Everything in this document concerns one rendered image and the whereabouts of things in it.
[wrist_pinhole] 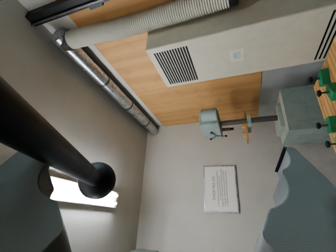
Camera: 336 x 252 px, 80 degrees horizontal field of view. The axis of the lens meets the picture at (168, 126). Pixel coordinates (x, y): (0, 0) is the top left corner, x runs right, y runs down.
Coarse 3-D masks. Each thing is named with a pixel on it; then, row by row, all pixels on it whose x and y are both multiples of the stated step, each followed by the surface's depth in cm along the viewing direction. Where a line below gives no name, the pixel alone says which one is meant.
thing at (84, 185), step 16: (0, 80) 5; (0, 96) 5; (16, 96) 5; (0, 112) 5; (16, 112) 5; (32, 112) 6; (0, 128) 5; (16, 128) 6; (32, 128) 6; (48, 128) 7; (16, 144) 6; (32, 144) 7; (48, 144) 7; (64, 144) 9; (48, 160) 8; (64, 160) 9; (80, 160) 11; (80, 176) 13; (96, 176) 16; (112, 176) 19; (96, 192) 18
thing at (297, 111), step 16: (288, 96) 208; (304, 96) 203; (208, 112) 218; (288, 112) 201; (304, 112) 196; (320, 112) 191; (208, 128) 236; (224, 128) 256; (288, 128) 195; (304, 128) 190; (320, 128) 188; (288, 144) 229
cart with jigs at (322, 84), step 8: (328, 56) 139; (328, 64) 140; (320, 72) 142; (328, 72) 140; (312, 80) 145; (320, 80) 143; (328, 80) 140; (320, 88) 157; (328, 88) 133; (320, 96) 159; (328, 96) 134; (320, 104) 160; (328, 104) 146; (328, 112) 148; (328, 120) 137; (328, 128) 139; (328, 144) 127
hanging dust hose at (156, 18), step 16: (176, 0) 142; (192, 0) 137; (208, 0) 134; (224, 0) 132; (128, 16) 155; (144, 16) 150; (160, 16) 147; (176, 16) 145; (192, 16) 145; (80, 32) 169; (96, 32) 165; (112, 32) 162; (128, 32) 160; (144, 32) 161
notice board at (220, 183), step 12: (204, 168) 300; (216, 168) 294; (228, 168) 289; (204, 180) 293; (216, 180) 287; (228, 180) 282; (204, 192) 286; (216, 192) 281; (228, 192) 276; (204, 204) 280; (216, 204) 274; (228, 204) 270
